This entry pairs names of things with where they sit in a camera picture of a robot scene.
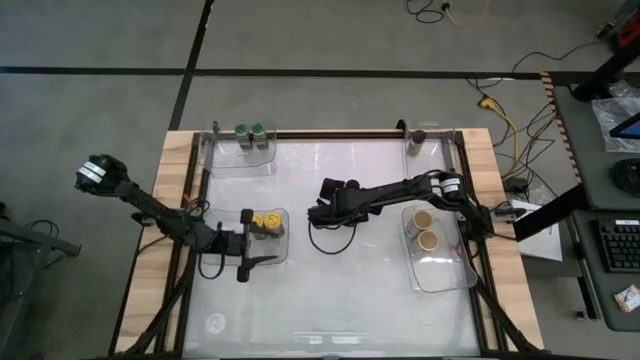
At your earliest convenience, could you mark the black-lid spice jar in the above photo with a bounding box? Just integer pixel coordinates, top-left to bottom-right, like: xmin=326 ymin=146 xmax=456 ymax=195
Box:
xmin=405 ymin=128 xmax=428 ymax=158

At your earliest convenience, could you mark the grey side desk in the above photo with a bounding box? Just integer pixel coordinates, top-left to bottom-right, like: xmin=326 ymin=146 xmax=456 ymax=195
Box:
xmin=552 ymin=84 xmax=640 ymax=211

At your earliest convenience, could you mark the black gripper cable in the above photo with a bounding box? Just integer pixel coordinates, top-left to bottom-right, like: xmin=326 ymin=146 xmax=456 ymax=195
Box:
xmin=197 ymin=239 xmax=226 ymax=280
xmin=307 ymin=219 xmax=359 ymax=256

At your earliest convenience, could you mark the red tool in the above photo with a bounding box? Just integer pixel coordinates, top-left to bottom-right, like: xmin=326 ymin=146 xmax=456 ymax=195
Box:
xmin=615 ymin=19 xmax=640 ymax=49

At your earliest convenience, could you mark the grey keyboard desk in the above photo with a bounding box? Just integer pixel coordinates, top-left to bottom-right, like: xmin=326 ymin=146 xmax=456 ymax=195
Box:
xmin=572 ymin=208 xmax=640 ymax=332

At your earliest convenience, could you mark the blue-screen computer monitor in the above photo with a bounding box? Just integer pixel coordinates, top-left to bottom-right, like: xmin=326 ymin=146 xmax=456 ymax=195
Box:
xmin=608 ymin=112 xmax=640 ymax=140

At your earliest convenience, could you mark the coiled black cable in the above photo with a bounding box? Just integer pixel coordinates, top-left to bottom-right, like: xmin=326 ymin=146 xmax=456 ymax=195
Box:
xmin=610 ymin=157 xmax=640 ymax=196

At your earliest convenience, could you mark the thin yellow cable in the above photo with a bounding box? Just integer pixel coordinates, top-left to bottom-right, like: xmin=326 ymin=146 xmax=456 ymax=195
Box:
xmin=442 ymin=0 xmax=491 ymax=29

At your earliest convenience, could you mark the tan-lid spice jar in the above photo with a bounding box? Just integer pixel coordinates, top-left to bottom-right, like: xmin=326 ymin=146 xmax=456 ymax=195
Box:
xmin=405 ymin=209 xmax=434 ymax=239
xmin=412 ymin=229 xmax=440 ymax=259

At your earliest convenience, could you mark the small cardboard box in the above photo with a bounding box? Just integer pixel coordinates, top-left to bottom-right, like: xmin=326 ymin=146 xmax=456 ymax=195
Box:
xmin=613 ymin=284 xmax=640 ymax=314

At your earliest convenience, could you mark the clear plastic bag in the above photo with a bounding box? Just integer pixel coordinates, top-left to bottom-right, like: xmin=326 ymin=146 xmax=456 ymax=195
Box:
xmin=591 ymin=94 xmax=640 ymax=154

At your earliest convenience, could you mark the black keyboard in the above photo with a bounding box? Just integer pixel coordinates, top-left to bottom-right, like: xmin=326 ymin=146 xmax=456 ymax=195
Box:
xmin=597 ymin=218 xmax=640 ymax=274

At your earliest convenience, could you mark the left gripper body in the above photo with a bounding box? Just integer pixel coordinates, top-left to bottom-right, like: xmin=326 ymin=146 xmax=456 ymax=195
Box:
xmin=218 ymin=209 xmax=254 ymax=283

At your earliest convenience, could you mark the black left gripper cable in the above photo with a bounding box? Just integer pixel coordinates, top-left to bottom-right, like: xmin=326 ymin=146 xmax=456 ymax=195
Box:
xmin=197 ymin=239 xmax=226 ymax=280

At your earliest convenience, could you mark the white paper sheet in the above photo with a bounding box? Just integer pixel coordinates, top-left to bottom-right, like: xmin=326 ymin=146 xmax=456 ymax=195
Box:
xmin=509 ymin=199 xmax=564 ymax=262

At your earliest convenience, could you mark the clear plastic bin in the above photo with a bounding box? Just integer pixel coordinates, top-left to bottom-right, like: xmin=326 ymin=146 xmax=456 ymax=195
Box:
xmin=401 ymin=201 xmax=479 ymax=292
xmin=199 ymin=207 xmax=290 ymax=266
xmin=402 ymin=122 xmax=464 ymax=201
xmin=198 ymin=119 xmax=278 ymax=179

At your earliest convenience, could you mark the looped black floor cable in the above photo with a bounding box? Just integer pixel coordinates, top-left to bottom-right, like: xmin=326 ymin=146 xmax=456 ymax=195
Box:
xmin=405 ymin=0 xmax=446 ymax=25

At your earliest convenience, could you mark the black cable bundle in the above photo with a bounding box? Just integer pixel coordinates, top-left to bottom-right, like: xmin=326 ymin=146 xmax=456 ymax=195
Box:
xmin=492 ymin=99 xmax=559 ymax=186

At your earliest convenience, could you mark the long black floor cable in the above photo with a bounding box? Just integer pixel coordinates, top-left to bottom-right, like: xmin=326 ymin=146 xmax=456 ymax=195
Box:
xmin=512 ymin=39 xmax=601 ymax=74

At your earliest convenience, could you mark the yellow extension cord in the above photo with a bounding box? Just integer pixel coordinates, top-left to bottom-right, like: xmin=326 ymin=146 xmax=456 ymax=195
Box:
xmin=478 ymin=97 xmax=524 ymax=180

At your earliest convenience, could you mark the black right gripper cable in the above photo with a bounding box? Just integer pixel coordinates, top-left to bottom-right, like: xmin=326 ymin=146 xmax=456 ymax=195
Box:
xmin=307 ymin=219 xmax=359 ymax=256

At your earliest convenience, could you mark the grey metal stand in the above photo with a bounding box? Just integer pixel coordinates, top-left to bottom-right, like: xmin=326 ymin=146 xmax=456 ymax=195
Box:
xmin=0 ymin=202 xmax=84 ymax=360

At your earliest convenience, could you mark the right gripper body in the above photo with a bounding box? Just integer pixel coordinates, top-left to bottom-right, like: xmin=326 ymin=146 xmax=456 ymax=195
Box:
xmin=308 ymin=192 xmax=374 ymax=227

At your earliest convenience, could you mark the black monitor stand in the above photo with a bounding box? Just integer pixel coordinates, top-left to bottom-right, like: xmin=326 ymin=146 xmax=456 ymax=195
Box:
xmin=572 ymin=42 xmax=640 ymax=104

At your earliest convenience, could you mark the black diagonal frame strut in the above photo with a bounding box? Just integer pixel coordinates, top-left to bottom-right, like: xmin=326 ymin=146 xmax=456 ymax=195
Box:
xmin=512 ymin=184 xmax=591 ymax=241

